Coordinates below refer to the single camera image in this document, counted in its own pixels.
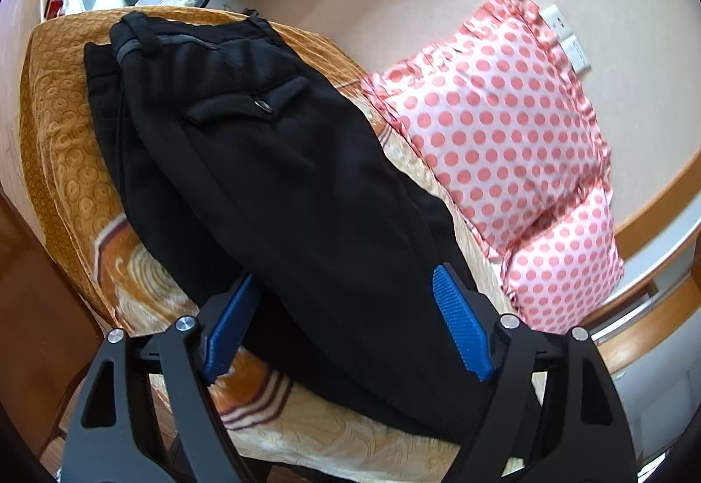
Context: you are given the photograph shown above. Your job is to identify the white wall socket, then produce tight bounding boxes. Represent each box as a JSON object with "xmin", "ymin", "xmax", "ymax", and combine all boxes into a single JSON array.
[
  {"xmin": 539, "ymin": 5, "xmax": 570, "ymax": 37},
  {"xmin": 559, "ymin": 36, "xmax": 592, "ymax": 75}
]

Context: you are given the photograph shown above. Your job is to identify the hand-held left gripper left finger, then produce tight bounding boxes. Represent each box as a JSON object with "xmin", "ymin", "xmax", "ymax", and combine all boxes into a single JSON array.
[{"xmin": 60, "ymin": 272, "xmax": 275, "ymax": 483}]

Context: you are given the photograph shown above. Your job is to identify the yellow patterned bedspread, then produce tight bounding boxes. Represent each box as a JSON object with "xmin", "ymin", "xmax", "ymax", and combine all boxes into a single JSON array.
[{"xmin": 19, "ymin": 6, "xmax": 549, "ymax": 483}]

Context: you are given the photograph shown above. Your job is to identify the black pants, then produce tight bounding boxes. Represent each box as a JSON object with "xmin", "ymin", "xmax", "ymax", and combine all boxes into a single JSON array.
[{"xmin": 83, "ymin": 9, "xmax": 529, "ymax": 443}]

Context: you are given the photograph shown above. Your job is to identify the pink polka dot pillow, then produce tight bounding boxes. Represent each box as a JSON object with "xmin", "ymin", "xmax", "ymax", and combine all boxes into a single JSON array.
[
  {"xmin": 499, "ymin": 184, "xmax": 625, "ymax": 336},
  {"xmin": 358, "ymin": 0, "xmax": 613, "ymax": 262}
]

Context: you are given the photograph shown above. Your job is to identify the wooden wardrobe panel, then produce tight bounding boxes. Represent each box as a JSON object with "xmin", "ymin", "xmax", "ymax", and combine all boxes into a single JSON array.
[{"xmin": 594, "ymin": 272, "xmax": 701, "ymax": 380}]

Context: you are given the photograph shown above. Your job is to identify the wooden door frame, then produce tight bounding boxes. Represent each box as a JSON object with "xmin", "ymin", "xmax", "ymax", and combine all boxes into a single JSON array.
[{"xmin": 613, "ymin": 149, "xmax": 701, "ymax": 265}]

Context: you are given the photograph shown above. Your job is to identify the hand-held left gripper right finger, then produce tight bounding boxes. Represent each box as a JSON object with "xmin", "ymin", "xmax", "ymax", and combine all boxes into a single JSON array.
[{"xmin": 432, "ymin": 264, "xmax": 639, "ymax": 483}]

